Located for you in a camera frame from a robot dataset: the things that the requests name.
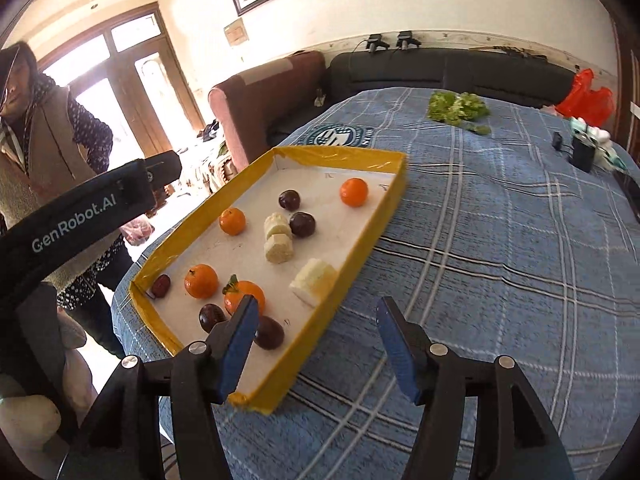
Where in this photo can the black sofa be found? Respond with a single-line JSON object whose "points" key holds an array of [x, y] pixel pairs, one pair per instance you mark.
{"points": [[511, 77]]}

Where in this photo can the dark red plum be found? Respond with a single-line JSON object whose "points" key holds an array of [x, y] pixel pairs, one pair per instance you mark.
{"points": [[269, 334]]}

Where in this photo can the bystander person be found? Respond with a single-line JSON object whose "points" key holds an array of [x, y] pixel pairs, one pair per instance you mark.
{"points": [[49, 144]]}

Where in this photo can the dark plum tray near edge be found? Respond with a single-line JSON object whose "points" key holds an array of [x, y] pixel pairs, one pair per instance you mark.
{"points": [[209, 316]]}

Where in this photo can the tangerine in tray near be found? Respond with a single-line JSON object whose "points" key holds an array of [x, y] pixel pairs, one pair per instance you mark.
{"points": [[201, 281]]}

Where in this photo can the small red fruit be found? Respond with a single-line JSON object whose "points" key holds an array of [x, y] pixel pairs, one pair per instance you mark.
{"points": [[161, 286]]}

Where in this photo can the gloved left hand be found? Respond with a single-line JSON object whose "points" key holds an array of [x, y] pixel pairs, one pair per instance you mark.
{"points": [[46, 384]]}

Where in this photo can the dark plum in tray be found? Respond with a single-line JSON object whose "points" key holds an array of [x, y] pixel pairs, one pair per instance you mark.
{"points": [[289, 200]]}

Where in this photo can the orange tangerine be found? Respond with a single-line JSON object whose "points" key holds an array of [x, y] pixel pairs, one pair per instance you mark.
{"points": [[232, 221]]}

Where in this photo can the red plastic bag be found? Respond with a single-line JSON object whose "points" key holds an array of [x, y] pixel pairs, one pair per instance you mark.
{"points": [[593, 106]]}

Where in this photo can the black cup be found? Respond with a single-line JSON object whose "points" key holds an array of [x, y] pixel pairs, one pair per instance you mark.
{"points": [[582, 155]]}

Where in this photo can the yellow rimmed white tray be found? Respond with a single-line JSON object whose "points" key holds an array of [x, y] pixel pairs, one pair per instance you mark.
{"points": [[344, 238]]}

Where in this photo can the tangerine with leaf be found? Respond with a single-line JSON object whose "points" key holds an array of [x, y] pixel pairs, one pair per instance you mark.
{"points": [[235, 290]]}

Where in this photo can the tangerine in tray far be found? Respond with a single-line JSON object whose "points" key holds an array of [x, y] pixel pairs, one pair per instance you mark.
{"points": [[354, 192]]}

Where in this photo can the brown armchair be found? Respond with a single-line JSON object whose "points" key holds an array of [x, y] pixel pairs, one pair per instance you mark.
{"points": [[247, 104]]}

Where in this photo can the black smartphone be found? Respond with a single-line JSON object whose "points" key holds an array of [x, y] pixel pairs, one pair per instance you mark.
{"points": [[630, 190]]}

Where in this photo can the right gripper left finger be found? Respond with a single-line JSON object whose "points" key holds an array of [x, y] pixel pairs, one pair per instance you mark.
{"points": [[120, 436]]}

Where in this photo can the small black device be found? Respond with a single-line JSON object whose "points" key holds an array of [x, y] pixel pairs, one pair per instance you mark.
{"points": [[557, 141]]}

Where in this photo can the banana chunk in tray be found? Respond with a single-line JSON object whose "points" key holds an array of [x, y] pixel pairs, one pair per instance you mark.
{"points": [[276, 223]]}

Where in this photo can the wooden glass door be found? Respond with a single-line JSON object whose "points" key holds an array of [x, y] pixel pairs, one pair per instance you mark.
{"points": [[126, 73]]}

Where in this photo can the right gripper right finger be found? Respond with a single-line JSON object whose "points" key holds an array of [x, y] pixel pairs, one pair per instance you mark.
{"points": [[514, 436]]}

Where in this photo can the tangerine in tray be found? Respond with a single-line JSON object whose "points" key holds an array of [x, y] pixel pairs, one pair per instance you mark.
{"points": [[354, 192], [201, 281]]}

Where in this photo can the blue plaid tablecloth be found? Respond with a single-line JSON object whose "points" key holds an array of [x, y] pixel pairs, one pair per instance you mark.
{"points": [[499, 245]]}

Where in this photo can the pale banana chunk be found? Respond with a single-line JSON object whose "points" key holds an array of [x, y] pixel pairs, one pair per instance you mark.
{"points": [[278, 248], [314, 282]]}

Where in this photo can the white plastic bag pile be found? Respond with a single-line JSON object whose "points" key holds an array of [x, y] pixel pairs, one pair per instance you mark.
{"points": [[606, 157]]}

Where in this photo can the green lettuce leaves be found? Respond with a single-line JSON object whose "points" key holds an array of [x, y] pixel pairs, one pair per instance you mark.
{"points": [[461, 110]]}

